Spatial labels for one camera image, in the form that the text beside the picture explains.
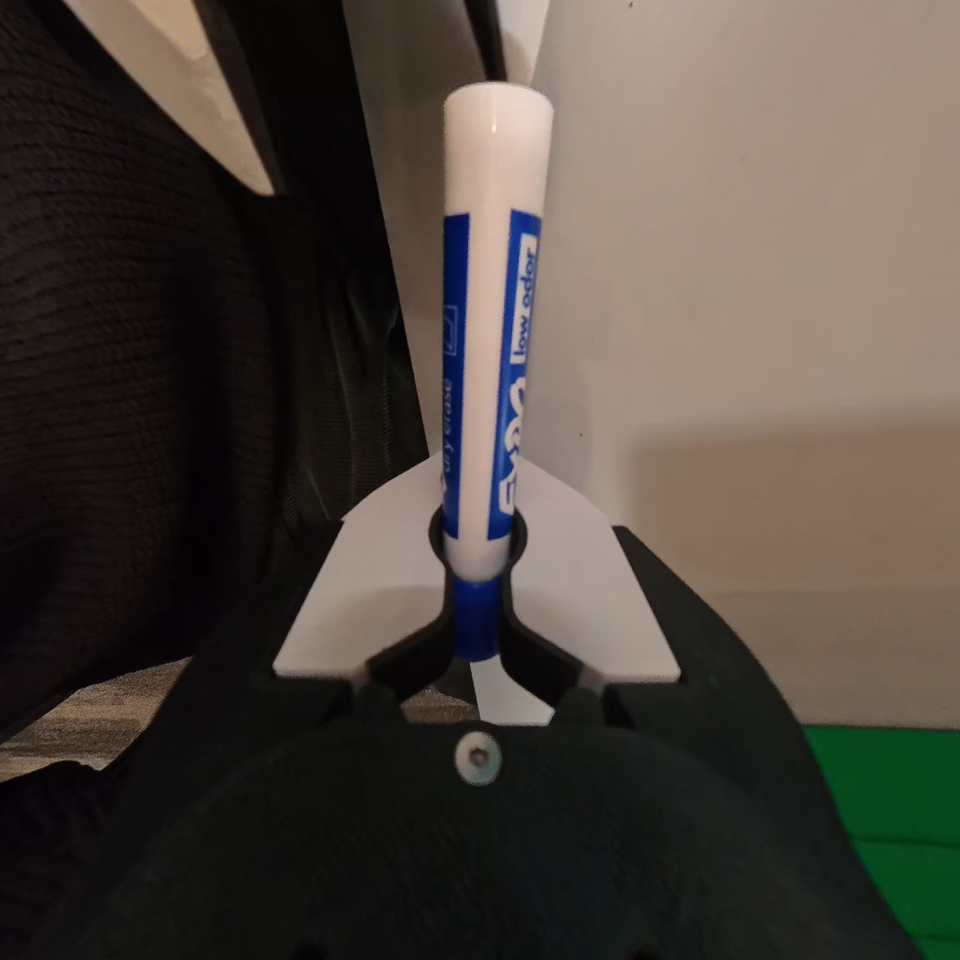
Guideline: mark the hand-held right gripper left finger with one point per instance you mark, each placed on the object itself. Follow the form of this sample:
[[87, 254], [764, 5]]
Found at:
[[360, 592]]

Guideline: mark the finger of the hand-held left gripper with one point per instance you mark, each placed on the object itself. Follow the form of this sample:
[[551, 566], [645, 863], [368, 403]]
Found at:
[[187, 67], [521, 34]]

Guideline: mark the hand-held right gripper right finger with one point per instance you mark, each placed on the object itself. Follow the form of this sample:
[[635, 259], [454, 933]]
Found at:
[[592, 592]]

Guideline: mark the blue dry erase marker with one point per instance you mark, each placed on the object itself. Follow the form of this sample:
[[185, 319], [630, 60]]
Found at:
[[491, 337]]

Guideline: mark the green plastic bin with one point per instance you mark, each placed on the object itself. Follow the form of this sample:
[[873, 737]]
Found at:
[[900, 787]]

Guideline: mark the grey desk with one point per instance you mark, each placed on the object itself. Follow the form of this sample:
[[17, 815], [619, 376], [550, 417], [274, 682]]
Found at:
[[712, 300]]

